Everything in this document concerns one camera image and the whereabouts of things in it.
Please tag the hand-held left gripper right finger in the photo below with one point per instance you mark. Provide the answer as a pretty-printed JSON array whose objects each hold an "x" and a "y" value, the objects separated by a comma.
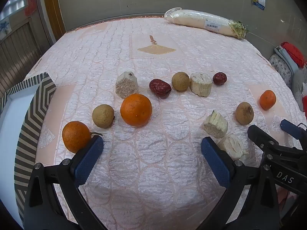
[{"x": 215, "y": 160}]

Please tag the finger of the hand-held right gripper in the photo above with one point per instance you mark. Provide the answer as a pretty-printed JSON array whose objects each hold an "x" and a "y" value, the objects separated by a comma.
[
  {"x": 260, "y": 136},
  {"x": 290, "y": 127}
]

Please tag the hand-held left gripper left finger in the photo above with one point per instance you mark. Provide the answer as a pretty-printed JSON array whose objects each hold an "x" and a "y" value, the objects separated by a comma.
[{"x": 87, "y": 159}]

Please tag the orange with stem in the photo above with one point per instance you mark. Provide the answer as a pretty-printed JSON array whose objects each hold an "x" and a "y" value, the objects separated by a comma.
[{"x": 75, "y": 136}]

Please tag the brown longan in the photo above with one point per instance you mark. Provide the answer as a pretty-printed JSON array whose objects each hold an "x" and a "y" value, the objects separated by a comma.
[
  {"x": 180, "y": 81},
  {"x": 244, "y": 113},
  {"x": 103, "y": 115}
]

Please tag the small orange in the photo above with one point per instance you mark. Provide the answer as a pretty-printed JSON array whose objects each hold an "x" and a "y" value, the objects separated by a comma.
[{"x": 267, "y": 100}]

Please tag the striped cardboard box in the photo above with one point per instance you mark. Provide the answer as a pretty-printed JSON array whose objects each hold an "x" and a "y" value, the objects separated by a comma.
[{"x": 36, "y": 115}]

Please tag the large orange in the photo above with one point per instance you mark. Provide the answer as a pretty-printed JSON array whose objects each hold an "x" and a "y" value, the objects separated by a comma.
[{"x": 136, "y": 110}]

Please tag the red date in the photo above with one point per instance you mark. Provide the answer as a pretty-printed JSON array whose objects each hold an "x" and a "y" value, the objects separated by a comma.
[
  {"x": 160, "y": 88},
  {"x": 219, "y": 78}
]

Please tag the grey cloth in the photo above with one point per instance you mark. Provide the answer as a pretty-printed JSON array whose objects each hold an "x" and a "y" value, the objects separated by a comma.
[{"x": 298, "y": 86}]

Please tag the light blue folded cloth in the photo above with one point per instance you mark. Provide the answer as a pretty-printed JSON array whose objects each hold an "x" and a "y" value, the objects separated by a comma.
[{"x": 285, "y": 56}]

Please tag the red cloth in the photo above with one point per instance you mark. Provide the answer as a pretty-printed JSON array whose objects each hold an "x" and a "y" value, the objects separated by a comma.
[{"x": 293, "y": 52}]

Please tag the pink quilted bedspread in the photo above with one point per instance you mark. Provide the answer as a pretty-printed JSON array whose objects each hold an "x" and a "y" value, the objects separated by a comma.
[{"x": 156, "y": 60}]

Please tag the ribbed metal door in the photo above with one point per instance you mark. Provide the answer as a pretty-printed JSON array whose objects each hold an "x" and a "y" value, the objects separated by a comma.
[{"x": 14, "y": 57}]

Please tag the wrapped white daikon radish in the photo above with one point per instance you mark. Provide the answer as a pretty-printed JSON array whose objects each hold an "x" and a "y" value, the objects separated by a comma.
[{"x": 199, "y": 19}]

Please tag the blue flower sticker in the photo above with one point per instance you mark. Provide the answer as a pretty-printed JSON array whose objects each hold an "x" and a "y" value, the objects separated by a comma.
[{"x": 4, "y": 26}]

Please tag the glass block window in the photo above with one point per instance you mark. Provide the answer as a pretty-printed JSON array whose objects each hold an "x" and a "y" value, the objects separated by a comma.
[{"x": 16, "y": 0}]

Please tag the wooden door frame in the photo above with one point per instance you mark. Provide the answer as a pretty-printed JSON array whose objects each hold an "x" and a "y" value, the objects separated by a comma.
[{"x": 54, "y": 9}]

